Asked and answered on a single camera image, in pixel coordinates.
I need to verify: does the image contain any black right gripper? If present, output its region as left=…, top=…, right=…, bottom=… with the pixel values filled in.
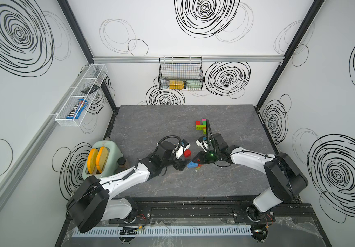
left=192, top=149, right=220, bottom=164

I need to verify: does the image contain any small red lego brick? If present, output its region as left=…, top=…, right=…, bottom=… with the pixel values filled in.
left=183, top=149, right=192, bottom=158

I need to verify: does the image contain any blue lego brick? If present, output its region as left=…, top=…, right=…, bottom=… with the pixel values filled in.
left=187, top=162, right=200, bottom=168

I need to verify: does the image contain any lime green long lego brick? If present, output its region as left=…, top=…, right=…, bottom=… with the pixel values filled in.
left=196, top=125, right=207, bottom=130

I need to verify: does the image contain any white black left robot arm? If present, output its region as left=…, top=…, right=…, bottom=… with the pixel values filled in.
left=66, top=135, right=190, bottom=233

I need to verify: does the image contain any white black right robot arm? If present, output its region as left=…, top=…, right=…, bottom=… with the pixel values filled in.
left=192, top=119, right=309, bottom=222

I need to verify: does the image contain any yellow toast slice right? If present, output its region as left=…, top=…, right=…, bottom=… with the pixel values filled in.
left=96, top=147, right=109, bottom=174

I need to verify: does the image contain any yellow toast slice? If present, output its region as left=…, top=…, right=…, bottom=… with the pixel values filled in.
left=87, top=148, right=99, bottom=175
left=96, top=147, right=109, bottom=174

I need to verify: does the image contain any green item in basket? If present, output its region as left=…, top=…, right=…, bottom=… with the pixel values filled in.
left=186, top=79, right=203, bottom=91

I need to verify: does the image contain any yellow toast slice left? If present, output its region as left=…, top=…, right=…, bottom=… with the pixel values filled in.
left=87, top=148, right=99, bottom=175

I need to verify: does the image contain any blue candy packet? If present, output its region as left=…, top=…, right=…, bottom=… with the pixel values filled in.
left=66, top=99, right=88, bottom=119

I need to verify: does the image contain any black remote control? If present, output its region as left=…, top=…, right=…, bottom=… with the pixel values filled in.
left=81, top=84, right=100, bottom=95

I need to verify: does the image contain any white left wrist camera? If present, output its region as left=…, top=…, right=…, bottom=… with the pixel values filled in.
left=175, top=139, right=190, bottom=159

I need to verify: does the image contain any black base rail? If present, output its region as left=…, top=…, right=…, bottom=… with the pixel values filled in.
left=69, top=197, right=315, bottom=224

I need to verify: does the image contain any black wire wall basket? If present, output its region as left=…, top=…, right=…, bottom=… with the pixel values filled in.
left=158, top=61, right=204, bottom=90

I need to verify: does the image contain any white wire shelf basket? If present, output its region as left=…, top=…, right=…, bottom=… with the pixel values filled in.
left=55, top=63, right=107, bottom=127

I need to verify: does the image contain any white slotted cable duct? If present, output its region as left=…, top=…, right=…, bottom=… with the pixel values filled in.
left=72, top=225, right=253, bottom=237

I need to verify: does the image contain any aluminium wall rail back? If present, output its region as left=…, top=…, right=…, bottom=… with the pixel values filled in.
left=93, top=55, right=285, bottom=63

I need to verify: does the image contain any aluminium wall rail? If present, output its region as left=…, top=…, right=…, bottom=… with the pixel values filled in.
left=93, top=55, right=285, bottom=63
left=0, top=66, right=88, bottom=229

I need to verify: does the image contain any aluminium wall rail left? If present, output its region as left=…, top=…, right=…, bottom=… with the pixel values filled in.
left=0, top=66, right=88, bottom=229

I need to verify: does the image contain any black corner frame post right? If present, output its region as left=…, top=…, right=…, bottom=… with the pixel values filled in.
left=256, top=0, right=325, bottom=110

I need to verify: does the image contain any black corner frame post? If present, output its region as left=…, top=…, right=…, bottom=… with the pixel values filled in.
left=57, top=0, right=119, bottom=114
left=256, top=0, right=325, bottom=110

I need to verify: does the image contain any black corner frame post left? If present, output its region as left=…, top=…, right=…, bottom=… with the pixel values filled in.
left=57, top=0, right=119, bottom=114

